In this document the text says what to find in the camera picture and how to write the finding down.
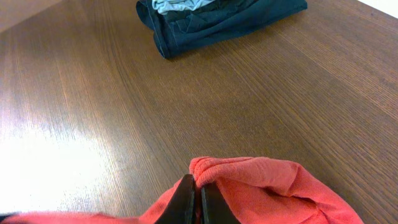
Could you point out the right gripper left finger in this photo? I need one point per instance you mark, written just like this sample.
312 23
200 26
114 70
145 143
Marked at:
181 207

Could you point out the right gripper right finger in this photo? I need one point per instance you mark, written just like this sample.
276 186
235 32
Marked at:
215 210

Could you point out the red printed soccer t-shirt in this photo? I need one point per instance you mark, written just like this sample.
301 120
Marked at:
256 189

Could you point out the folded dark navy garment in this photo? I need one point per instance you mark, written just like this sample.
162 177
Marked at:
181 31

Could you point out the folded light grey garment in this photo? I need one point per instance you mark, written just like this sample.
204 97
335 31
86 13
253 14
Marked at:
165 6

